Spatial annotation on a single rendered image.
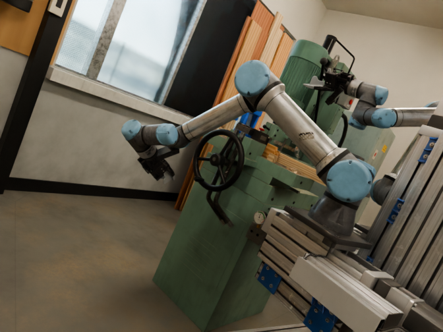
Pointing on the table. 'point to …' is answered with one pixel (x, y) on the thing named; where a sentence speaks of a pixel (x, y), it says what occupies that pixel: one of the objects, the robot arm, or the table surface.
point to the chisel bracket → (274, 132)
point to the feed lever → (318, 90)
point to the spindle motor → (302, 70)
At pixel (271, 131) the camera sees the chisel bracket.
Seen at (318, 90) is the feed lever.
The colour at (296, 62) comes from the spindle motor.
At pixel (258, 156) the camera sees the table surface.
